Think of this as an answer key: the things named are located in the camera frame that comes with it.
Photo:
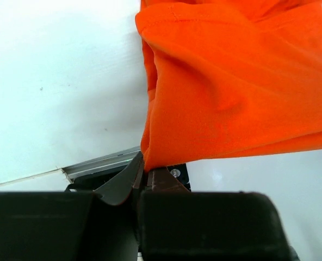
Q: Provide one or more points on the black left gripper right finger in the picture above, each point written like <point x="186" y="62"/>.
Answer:
<point x="177" y="224"/>

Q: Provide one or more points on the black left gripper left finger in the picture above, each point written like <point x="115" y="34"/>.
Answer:
<point x="71" y="225"/>

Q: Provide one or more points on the orange t shirt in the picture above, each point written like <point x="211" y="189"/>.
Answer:
<point x="230" y="79"/>

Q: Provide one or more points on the aluminium table edge rail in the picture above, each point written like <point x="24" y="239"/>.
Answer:
<point x="106" y="164"/>

